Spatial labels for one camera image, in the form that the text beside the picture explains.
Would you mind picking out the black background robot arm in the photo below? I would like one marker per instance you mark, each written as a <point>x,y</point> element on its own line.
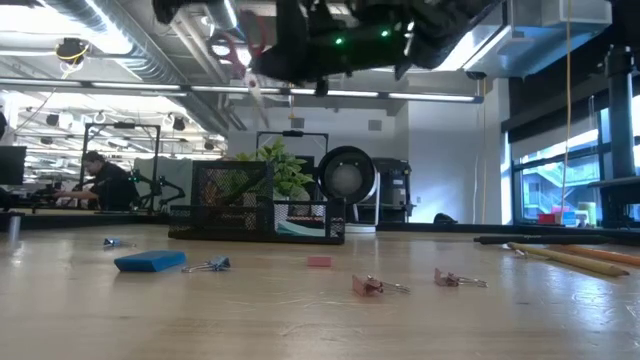
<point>160,187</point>

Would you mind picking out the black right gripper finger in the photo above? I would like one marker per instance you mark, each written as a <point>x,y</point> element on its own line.
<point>290,25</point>
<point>285,67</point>

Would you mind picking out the black support post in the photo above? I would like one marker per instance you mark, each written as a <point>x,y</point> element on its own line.
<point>621,110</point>

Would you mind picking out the grey square wall speaker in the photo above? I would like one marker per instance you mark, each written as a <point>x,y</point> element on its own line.
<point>375,125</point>
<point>297,123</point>

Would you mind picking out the red storage box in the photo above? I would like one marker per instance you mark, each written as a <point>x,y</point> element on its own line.
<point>546,219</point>

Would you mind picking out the black frame behind plant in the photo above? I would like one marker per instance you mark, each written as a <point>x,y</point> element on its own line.
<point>292,133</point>

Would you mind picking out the blue and white box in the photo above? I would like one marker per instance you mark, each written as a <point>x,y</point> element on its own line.
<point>569,218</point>

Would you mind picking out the black background station frame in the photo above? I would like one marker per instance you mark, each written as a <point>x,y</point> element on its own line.
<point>120,125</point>

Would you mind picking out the pink eraser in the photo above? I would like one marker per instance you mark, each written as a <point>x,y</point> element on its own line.
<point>319,261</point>

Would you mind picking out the black ceiling dome device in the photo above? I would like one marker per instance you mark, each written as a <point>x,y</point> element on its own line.
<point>72,50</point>

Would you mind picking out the silver ventilation duct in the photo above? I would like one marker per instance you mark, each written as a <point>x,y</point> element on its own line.
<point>150,60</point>

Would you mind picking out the dark background monitor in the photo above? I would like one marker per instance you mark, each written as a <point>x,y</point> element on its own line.
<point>12,165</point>

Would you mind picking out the black pen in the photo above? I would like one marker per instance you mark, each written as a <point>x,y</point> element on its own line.
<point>540,239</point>
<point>245,186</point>

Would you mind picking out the green sticky note pad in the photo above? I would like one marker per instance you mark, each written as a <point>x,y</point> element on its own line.
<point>300,230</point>

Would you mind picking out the black equipment cabinet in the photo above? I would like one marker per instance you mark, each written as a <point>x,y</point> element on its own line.
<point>395,190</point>

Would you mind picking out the person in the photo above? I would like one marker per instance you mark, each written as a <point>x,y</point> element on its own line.
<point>112,187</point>

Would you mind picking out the blue eraser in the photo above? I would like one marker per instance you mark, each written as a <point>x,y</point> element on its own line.
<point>150,261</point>

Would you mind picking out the long ceiling light bar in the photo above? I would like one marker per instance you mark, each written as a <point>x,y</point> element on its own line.
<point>250,90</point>

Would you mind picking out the small grey metal post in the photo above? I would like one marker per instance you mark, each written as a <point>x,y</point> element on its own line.
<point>14,227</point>

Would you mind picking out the green potted plant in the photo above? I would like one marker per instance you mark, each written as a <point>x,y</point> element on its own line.
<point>287,170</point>

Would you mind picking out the green cylinder container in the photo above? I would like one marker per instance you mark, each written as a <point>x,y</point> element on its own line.
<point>588,212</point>

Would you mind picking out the blue binder clip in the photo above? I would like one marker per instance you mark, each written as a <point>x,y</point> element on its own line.
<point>215,263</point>
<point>112,242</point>

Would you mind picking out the pink box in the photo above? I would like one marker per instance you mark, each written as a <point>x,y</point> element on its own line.
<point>560,209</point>

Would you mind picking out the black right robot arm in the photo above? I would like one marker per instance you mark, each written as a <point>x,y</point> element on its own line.
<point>450,25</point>

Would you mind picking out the black mesh desk organizer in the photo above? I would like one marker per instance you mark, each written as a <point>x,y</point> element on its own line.
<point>225,227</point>

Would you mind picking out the yellow pencil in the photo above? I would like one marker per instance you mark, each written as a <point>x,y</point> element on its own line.
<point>605,255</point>
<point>570,260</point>

